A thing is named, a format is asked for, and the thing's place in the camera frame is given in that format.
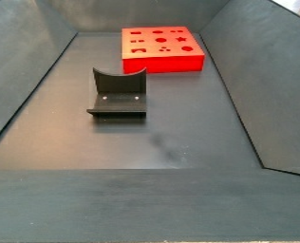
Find red shape sorting block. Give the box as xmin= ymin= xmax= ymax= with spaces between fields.
xmin=122 ymin=27 xmax=206 ymax=74

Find black curved fixture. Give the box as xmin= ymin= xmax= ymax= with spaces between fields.
xmin=87 ymin=68 xmax=147 ymax=116

